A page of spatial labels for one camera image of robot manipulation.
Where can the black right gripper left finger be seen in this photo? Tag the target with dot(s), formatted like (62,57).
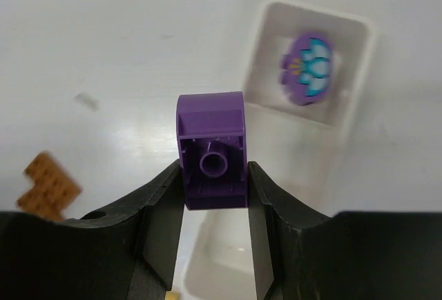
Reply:
(124,250)

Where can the purple flower lego piece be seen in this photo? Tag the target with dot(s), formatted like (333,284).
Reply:
(307,68)

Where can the brown stepped lego plate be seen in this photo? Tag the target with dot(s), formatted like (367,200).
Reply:
(53,190)

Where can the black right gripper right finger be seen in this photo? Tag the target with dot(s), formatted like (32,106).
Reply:
(299,253)

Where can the purple lego brick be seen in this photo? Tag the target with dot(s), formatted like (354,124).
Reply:
(211,141)

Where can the white divided plastic tray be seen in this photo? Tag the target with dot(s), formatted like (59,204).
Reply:
(298,146)

